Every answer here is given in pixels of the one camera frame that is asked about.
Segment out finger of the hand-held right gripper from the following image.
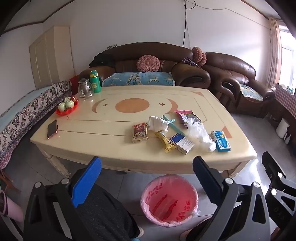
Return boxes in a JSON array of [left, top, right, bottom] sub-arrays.
[[262, 151, 296, 224]]

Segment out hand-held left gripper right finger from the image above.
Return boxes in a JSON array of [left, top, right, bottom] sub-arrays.
[[187, 156, 271, 241]]

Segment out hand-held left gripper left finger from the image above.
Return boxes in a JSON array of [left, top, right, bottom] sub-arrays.
[[23, 156, 102, 241]]

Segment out teal medicine box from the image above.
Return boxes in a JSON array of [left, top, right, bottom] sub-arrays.
[[210, 130, 232, 152]]

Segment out blue and white box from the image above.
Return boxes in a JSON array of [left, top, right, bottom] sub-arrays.
[[169, 133, 195, 155]]

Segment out pink lined trash bin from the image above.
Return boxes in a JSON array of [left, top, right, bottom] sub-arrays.
[[140, 175, 200, 225]]

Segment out clear plastic bag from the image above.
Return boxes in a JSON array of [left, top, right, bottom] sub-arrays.
[[186, 119, 216, 153]]

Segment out gold snack wrapper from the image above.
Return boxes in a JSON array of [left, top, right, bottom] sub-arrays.
[[154, 130, 177, 153]]

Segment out red card box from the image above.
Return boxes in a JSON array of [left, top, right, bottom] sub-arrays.
[[132, 122, 149, 143]]

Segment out white tissue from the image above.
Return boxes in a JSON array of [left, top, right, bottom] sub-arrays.
[[148, 116, 170, 132]]

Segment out person's dark grey trousers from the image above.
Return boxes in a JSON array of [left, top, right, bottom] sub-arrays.
[[69, 168, 140, 241]]

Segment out cream coffee table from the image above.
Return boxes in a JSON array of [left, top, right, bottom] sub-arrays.
[[30, 86, 258, 178]]

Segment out person's right shoe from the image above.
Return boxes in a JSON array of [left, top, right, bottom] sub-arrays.
[[180, 229, 192, 241]]

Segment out rose gold smartphone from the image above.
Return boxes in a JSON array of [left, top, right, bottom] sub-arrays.
[[47, 120, 58, 140]]

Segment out red checkered tablecloth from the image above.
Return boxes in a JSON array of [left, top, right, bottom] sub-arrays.
[[274, 83, 296, 118]]

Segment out purple snack bag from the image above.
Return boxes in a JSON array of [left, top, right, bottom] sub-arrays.
[[176, 110, 201, 128]]

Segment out teal plush sword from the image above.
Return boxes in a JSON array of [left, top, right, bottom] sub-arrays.
[[162, 115, 185, 136]]

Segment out blue armchair seat cover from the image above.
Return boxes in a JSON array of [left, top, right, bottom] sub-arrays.
[[239, 83, 264, 102]]

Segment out red plastic tray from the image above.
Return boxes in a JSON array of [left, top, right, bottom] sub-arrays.
[[55, 97, 79, 116]]

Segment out pale pink object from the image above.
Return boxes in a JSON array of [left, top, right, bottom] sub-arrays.
[[0, 190, 25, 223]]

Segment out floral bed cover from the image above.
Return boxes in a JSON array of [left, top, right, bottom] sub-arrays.
[[0, 80, 73, 169]]

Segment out glass pitcher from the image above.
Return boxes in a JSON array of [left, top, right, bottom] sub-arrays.
[[78, 78, 94, 99]]

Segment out red bag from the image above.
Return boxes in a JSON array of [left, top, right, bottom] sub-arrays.
[[69, 75, 80, 95]]

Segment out green kids water bottle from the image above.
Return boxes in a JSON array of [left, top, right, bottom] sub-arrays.
[[89, 70, 101, 94]]

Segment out brown leather armchair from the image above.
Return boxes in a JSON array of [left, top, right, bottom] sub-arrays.
[[203, 52, 274, 118]]

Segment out window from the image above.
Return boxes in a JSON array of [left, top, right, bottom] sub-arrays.
[[279, 19, 296, 93]]

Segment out beige curtain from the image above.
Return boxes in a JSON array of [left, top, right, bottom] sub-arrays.
[[266, 17, 281, 88]]

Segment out large pink round cushion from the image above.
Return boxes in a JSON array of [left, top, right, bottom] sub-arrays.
[[136, 55, 161, 73]]

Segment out cream wardrobe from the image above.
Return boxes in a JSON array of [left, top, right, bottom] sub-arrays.
[[29, 26, 75, 90]]

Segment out brown leather sofa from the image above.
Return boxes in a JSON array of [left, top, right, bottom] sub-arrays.
[[79, 42, 211, 90]]

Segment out black wall cable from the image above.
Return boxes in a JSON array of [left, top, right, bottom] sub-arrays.
[[183, 0, 192, 48]]

